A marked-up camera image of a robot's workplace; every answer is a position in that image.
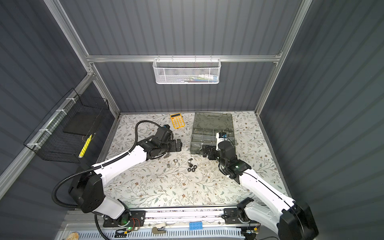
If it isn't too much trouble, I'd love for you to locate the green transparent compartment organizer box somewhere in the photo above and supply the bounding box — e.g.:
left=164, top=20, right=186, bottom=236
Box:
left=190, top=112, right=236, bottom=155

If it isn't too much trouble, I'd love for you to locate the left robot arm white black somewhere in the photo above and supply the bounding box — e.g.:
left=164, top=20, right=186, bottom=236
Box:
left=69, top=125, right=183, bottom=225

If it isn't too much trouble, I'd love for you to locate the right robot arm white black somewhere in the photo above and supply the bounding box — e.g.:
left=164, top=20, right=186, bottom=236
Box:
left=200, top=141, right=319, bottom=240

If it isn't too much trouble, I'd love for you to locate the black nuts cluster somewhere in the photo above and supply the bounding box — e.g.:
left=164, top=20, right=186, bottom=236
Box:
left=187, top=158, right=198, bottom=172

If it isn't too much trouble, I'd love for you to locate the yellow calculator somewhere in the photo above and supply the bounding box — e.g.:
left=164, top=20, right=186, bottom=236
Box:
left=170, top=113, right=185, bottom=129

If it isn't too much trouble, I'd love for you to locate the floral patterned table mat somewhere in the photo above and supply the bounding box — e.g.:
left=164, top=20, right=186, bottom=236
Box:
left=104, top=112, right=288, bottom=208

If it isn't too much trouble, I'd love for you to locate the blue toy brick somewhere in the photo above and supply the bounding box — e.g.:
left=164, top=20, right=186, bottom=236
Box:
left=189, top=221, right=203, bottom=231

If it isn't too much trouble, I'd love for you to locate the light blue oblong case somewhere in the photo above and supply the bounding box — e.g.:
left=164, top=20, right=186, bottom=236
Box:
left=276, top=218, right=301, bottom=229

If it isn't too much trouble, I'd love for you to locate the black corrugated cable conduit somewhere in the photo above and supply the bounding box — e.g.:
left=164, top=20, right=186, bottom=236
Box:
left=51, top=119, right=163, bottom=209

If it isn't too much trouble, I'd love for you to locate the white wire mesh basket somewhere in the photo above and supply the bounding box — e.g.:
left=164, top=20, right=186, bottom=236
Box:
left=153, top=60, right=222, bottom=85

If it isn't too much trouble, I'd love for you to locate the black wire mesh basket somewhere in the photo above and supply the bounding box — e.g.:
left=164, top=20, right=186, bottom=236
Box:
left=24, top=90, right=110, bottom=163

